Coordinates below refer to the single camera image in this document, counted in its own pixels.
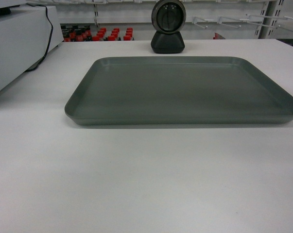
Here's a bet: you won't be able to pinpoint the grey silver serving tray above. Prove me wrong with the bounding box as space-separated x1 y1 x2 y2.
65 56 293 126

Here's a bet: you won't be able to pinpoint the white checkout counter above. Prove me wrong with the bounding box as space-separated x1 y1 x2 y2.
0 41 293 233

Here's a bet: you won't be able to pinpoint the black barcode scanner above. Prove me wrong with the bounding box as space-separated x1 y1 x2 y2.
151 0 186 54

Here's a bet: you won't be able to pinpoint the red cap sauce bottles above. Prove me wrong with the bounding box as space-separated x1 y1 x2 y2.
60 24 135 42

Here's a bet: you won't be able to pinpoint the white cash drawer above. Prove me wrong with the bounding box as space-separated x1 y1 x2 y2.
0 4 63 91

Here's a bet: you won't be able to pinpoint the white slotted shelf upright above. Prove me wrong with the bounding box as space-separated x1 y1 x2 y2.
257 0 283 39

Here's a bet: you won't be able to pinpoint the black power cable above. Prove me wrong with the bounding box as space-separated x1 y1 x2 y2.
23 5 54 73

